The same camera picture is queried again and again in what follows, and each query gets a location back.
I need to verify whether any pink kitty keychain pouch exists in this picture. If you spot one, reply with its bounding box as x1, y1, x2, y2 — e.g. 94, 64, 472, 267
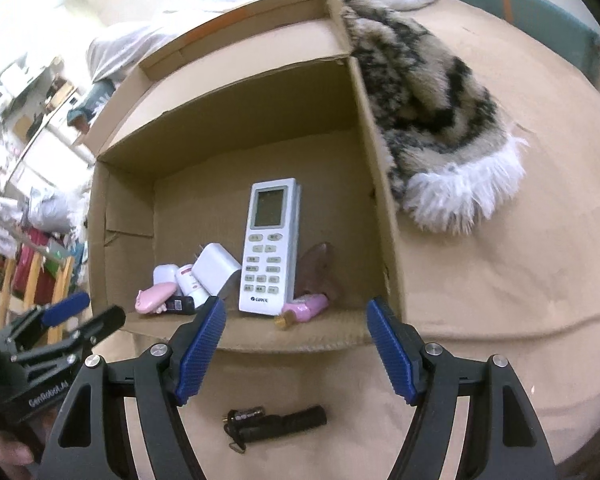
134, 282, 178, 315

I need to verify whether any white earbud case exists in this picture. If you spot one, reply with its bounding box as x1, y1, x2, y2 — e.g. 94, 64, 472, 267
152, 263, 178, 285

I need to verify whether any white red-label pill bottle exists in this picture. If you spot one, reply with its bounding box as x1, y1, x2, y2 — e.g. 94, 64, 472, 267
175, 264, 209, 309

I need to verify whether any white USB charger plug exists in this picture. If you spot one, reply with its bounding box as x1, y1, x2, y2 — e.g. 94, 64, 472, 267
192, 243, 242, 299

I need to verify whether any white air conditioner remote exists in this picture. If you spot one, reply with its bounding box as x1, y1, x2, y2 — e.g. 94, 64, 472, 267
238, 178, 301, 316

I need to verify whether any pink small bottle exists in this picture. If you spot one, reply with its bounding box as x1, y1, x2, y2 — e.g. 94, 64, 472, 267
274, 294, 329, 330

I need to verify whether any black cylindrical tube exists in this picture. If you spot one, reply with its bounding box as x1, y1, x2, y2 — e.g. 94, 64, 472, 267
166, 296, 197, 315

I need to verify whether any person's left hand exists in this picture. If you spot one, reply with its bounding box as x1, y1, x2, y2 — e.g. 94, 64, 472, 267
0, 408, 57, 480

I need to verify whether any gold black AA battery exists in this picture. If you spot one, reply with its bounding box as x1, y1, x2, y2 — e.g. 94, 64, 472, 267
223, 406, 266, 426

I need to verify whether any black beige shaggy rug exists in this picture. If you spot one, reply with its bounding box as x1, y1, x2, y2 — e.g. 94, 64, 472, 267
340, 0, 526, 234

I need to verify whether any teal cushion orange stripe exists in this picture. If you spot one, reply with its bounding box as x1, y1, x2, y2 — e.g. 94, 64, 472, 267
460, 0, 600, 84

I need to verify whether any wooden chair frame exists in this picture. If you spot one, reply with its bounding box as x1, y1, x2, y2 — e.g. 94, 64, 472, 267
0, 244, 79, 346

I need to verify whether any black flashlight with strap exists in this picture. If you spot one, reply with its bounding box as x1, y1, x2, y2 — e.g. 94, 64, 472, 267
223, 405, 327, 454

